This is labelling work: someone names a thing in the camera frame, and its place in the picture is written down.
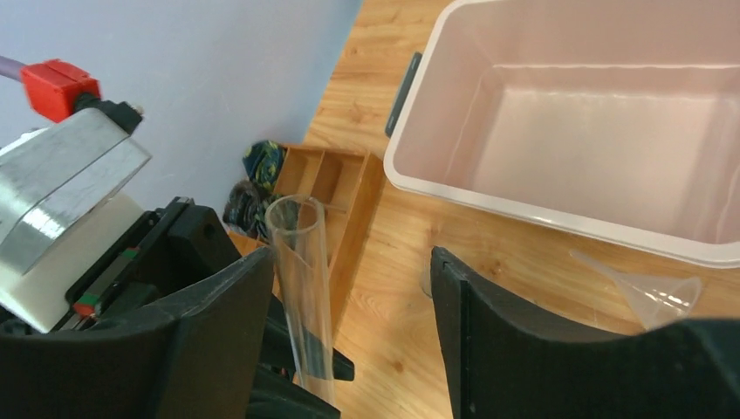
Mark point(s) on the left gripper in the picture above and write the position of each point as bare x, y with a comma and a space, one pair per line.
162, 252

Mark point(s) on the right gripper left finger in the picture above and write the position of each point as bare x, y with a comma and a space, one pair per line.
192, 354

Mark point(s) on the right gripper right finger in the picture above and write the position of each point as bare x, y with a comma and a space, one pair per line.
506, 357

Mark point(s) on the clear glass test tube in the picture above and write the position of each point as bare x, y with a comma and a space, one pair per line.
297, 236

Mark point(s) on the rolled patterned tie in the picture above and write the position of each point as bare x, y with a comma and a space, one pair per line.
263, 162
245, 209

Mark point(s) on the clear plastic funnel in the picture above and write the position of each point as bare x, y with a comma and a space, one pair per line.
655, 300

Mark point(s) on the wooden compartment tray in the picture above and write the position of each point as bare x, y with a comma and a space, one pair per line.
348, 184

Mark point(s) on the pink plastic bin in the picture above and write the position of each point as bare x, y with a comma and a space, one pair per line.
615, 120

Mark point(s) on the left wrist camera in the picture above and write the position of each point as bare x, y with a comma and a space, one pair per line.
61, 208

